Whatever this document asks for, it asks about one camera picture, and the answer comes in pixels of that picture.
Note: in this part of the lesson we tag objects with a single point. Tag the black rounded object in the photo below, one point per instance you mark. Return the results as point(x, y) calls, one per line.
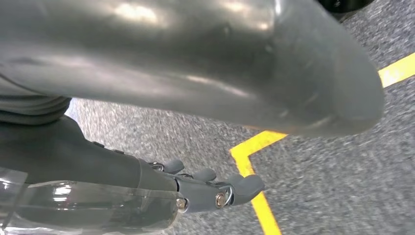
point(343, 6)

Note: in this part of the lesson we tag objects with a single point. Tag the yellow floor tape square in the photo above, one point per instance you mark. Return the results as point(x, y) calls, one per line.
point(243, 155)

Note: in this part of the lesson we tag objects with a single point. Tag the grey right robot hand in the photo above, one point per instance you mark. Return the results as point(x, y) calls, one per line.
point(162, 48)

